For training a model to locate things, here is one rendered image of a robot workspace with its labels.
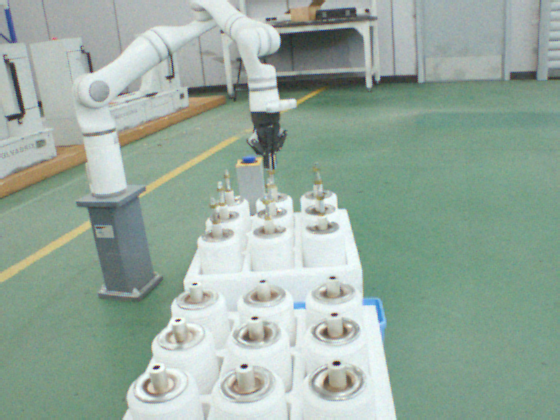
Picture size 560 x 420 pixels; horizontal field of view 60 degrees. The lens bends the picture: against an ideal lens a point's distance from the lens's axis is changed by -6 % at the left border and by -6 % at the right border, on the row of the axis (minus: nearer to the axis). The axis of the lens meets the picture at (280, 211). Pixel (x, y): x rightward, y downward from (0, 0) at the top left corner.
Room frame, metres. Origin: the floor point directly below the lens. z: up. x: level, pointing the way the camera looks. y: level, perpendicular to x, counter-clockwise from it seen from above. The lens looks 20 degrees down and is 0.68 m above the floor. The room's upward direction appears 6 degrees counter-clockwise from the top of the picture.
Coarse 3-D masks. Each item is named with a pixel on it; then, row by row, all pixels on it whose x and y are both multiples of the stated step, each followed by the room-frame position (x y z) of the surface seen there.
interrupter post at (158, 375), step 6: (150, 366) 0.56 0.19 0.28; (156, 366) 0.56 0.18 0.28; (162, 366) 0.56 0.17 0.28; (150, 372) 0.55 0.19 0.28; (156, 372) 0.55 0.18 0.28; (162, 372) 0.55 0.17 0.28; (156, 378) 0.55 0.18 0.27; (162, 378) 0.55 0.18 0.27; (156, 384) 0.55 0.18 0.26; (162, 384) 0.55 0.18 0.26; (168, 384) 0.56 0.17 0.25; (162, 390) 0.55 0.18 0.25
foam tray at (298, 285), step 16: (352, 240) 1.16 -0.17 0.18; (352, 256) 1.06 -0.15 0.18; (192, 272) 1.05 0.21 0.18; (240, 272) 1.03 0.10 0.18; (256, 272) 1.02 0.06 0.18; (272, 272) 1.02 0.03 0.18; (288, 272) 1.01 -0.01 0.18; (304, 272) 1.00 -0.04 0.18; (320, 272) 1.00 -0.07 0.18; (336, 272) 0.99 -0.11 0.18; (352, 272) 0.99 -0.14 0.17; (224, 288) 1.01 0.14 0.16; (240, 288) 1.00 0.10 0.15; (288, 288) 1.00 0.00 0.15; (304, 288) 1.00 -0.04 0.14
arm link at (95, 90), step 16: (128, 48) 1.40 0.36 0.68; (144, 48) 1.40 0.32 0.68; (160, 48) 1.43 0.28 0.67; (112, 64) 1.35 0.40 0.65; (128, 64) 1.37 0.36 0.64; (144, 64) 1.40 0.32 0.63; (96, 80) 1.31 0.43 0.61; (112, 80) 1.34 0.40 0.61; (128, 80) 1.37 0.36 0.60; (80, 96) 1.30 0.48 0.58; (96, 96) 1.31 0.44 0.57; (112, 96) 1.34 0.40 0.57
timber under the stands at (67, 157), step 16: (224, 96) 5.40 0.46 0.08; (176, 112) 4.54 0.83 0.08; (192, 112) 4.72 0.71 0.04; (144, 128) 3.95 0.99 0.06; (160, 128) 4.17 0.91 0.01; (80, 144) 3.46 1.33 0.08; (48, 160) 3.04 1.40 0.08; (64, 160) 3.07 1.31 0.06; (80, 160) 3.21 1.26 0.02; (16, 176) 2.70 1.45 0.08; (32, 176) 2.80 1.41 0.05; (48, 176) 2.91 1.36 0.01; (0, 192) 2.56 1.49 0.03
